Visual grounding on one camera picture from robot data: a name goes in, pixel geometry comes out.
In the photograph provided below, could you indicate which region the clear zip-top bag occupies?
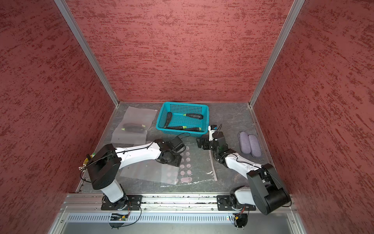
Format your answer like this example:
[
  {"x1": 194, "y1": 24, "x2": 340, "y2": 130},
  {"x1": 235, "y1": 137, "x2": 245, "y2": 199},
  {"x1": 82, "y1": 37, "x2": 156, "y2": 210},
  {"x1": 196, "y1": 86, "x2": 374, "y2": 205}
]
[
  {"x1": 120, "y1": 160, "x2": 167, "y2": 184},
  {"x1": 111, "y1": 107, "x2": 157, "y2": 145}
]

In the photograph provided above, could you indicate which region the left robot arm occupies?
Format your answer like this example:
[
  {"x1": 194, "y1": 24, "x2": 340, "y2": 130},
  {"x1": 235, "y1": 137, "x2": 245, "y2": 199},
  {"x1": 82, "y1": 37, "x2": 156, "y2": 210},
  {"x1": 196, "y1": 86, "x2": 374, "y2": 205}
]
[{"x1": 80, "y1": 136, "x2": 186, "y2": 205}]

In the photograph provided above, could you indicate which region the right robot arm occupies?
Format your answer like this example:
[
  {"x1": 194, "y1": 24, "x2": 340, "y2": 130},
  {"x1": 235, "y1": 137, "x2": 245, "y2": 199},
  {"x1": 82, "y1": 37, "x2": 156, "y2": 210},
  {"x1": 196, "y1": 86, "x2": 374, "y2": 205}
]
[{"x1": 196, "y1": 137, "x2": 292, "y2": 215}]

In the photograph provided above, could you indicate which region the pink dotted zip-top bag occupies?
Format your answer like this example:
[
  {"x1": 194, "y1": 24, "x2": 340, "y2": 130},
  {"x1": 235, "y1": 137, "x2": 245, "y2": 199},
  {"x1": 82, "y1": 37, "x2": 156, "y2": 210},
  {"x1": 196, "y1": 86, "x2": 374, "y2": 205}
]
[{"x1": 166, "y1": 146, "x2": 192, "y2": 185}]

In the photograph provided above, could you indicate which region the clear bag with white zipper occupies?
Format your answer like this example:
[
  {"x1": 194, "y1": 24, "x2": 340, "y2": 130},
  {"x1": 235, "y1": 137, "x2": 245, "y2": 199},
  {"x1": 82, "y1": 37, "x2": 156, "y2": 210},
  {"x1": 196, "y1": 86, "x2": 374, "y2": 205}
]
[{"x1": 189, "y1": 147, "x2": 217, "y2": 184}]

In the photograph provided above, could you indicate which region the purple roller left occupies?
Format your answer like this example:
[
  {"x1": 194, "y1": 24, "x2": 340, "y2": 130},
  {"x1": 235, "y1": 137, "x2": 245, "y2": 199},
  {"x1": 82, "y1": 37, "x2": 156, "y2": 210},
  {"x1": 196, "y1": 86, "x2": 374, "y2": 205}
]
[{"x1": 238, "y1": 132, "x2": 251, "y2": 154}]

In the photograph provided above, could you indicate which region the purple roller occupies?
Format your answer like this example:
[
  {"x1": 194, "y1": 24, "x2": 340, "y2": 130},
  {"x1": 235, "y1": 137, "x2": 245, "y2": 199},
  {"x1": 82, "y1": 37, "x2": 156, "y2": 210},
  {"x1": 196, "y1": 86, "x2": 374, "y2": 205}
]
[
  {"x1": 248, "y1": 135, "x2": 262, "y2": 158},
  {"x1": 238, "y1": 132, "x2": 251, "y2": 154}
]

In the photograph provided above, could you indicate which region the purple roller right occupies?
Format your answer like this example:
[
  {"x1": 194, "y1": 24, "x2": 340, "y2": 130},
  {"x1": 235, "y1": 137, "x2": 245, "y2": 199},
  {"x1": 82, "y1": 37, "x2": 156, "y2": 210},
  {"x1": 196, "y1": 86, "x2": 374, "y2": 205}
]
[{"x1": 248, "y1": 135, "x2": 262, "y2": 158}]

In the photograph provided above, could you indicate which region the teal plastic basket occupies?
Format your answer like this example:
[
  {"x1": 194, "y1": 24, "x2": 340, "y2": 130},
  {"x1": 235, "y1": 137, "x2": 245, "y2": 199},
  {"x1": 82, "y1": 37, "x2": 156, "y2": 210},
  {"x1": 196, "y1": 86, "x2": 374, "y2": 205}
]
[{"x1": 156, "y1": 102, "x2": 209, "y2": 137}]

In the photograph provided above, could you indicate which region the left circuit board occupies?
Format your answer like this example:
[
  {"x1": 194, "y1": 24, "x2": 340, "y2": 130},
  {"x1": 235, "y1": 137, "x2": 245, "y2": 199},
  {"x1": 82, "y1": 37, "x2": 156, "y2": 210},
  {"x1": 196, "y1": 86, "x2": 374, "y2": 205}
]
[{"x1": 110, "y1": 213, "x2": 129, "y2": 222}]

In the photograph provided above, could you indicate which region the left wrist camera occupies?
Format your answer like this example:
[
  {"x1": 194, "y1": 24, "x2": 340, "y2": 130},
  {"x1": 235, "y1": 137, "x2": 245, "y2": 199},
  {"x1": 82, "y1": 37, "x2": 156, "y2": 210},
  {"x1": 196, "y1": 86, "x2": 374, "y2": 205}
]
[{"x1": 167, "y1": 136, "x2": 186, "y2": 153}]

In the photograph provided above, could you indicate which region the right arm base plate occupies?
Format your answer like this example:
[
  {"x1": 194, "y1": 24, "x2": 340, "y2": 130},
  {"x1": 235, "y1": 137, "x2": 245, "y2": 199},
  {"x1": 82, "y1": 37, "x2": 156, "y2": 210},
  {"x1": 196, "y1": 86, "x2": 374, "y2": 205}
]
[{"x1": 216, "y1": 195, "x2": 256, "y2": 212}]

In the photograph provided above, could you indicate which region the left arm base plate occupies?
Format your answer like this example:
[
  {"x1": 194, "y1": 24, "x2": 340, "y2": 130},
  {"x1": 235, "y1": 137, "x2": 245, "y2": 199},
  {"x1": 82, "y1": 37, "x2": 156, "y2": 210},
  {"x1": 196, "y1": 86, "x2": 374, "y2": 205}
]
[{"x1": 101, "y1": 195, "x2": 143, "y2": 211}]

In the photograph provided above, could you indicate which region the aluminium front rail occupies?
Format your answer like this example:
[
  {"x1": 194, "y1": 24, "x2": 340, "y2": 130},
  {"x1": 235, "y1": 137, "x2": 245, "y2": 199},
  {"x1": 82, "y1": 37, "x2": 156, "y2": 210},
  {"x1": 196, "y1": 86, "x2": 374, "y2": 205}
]
[{"x1": 46, "y1": 192, "x2": 307, "y2": 234}]

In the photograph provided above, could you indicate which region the right corner aluminium post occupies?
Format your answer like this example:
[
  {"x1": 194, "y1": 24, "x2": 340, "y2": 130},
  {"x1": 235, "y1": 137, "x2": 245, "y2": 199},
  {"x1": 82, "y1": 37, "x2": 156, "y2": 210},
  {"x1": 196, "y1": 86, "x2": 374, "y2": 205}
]
[{"x1": 249, "y1": 0, "x2": 305, "y2": 109}]

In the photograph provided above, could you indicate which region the corner aluminium post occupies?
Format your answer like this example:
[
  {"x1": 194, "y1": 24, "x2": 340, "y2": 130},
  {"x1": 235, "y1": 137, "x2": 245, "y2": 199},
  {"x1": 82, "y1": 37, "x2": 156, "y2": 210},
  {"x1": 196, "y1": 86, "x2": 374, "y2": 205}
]
[
  {"x1": 249, "y1": 0, "x2": 305, "y2": 109},
  {"x1": 54, "y1": 0, "x2": 120, "y2": 108}
]

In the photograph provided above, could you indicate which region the left corner aluminium post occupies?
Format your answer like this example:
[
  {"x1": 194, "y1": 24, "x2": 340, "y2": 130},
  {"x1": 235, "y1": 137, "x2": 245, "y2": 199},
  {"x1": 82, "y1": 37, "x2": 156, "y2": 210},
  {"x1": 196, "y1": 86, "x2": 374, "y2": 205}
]
[{"x1": 54, "y1": 0, "x2": 120, "y2": 108}]

